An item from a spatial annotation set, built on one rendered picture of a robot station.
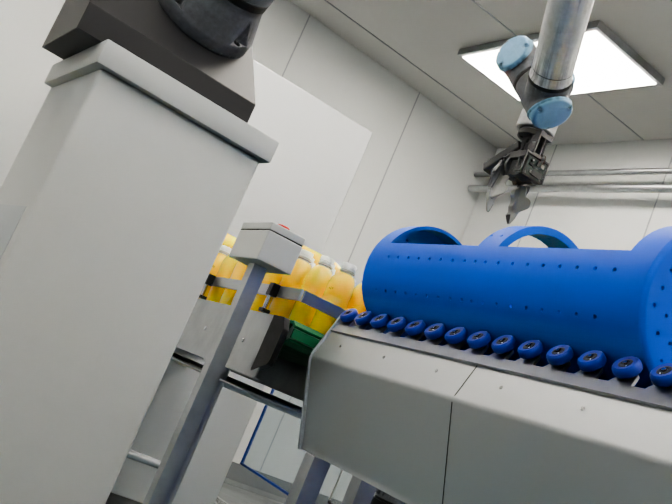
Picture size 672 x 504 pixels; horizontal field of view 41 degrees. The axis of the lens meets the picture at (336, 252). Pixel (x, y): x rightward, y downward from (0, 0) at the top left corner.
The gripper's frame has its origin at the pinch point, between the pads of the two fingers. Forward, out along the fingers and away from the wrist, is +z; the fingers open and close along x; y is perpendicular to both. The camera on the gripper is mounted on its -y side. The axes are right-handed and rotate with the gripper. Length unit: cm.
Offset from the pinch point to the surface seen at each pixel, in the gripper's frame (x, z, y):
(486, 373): -13, 39, 35
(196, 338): -24, 51, -84
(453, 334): -12.7, 33.1, 19.7
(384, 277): -15.1, 23.4, -10.3
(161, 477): -32, 85, -45
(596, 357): -12, 33, 58
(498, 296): -14.6, 25.0, 31.7
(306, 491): -9, 74, -17
